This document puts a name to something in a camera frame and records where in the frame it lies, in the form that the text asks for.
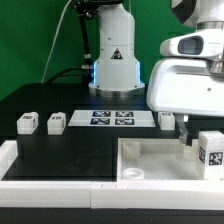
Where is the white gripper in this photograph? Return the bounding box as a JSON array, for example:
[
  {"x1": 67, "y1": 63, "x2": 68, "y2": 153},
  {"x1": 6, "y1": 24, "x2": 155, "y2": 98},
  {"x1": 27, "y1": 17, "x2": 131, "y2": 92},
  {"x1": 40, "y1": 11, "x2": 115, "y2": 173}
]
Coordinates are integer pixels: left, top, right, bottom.
[{"x1": 146, "y1": 58, "x2": 224, "y2": 146}]

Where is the white square tabletop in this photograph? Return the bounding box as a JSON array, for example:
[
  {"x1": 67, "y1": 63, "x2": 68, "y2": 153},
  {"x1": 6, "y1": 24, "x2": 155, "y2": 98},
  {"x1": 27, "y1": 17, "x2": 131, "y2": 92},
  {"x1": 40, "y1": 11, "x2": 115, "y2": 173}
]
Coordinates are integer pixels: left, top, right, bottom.
[{"x1": 117, "y1": 138, "x2": 202, "y2": 181}]

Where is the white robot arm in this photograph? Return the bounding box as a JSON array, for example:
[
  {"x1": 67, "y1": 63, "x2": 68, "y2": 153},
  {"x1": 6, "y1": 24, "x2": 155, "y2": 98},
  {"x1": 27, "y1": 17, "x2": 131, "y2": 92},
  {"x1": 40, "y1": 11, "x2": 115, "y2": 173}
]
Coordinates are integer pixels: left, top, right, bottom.
[{"x1": 89, "y1": 0, "x2": 224, "y2": 141}]

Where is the white marker sheet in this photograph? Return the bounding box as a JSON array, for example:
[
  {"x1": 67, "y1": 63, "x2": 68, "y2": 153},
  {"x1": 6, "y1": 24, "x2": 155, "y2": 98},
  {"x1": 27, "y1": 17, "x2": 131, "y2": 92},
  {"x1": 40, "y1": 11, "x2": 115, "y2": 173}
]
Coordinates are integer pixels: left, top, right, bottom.
[{"x1": 69, "y1": 110, "x2": 155, "y2": 127}]

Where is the white U-shaped fence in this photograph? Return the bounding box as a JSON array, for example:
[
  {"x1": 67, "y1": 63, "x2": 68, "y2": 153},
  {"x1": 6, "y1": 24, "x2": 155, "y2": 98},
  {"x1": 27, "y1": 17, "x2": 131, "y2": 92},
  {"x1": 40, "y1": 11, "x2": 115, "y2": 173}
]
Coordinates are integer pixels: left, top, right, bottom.
[{"x1": 0, "y1": 141, "x2": 224, "y2": 210}]

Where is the black cable with connector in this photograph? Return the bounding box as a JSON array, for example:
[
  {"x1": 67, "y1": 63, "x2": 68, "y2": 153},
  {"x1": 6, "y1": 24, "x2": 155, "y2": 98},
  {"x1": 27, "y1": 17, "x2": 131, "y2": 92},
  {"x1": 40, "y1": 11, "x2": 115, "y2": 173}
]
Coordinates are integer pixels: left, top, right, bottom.
[{"x1": 44, "y1": 0, "x2": 101, "y2": 85}]

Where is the white cable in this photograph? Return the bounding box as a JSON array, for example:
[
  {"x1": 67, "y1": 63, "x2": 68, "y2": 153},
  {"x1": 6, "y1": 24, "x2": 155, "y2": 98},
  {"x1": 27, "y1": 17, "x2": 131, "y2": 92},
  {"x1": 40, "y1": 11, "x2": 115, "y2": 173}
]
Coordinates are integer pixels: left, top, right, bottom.
[{"x1": 40, "y1": 0, "x2": 74, "y2": 84}]

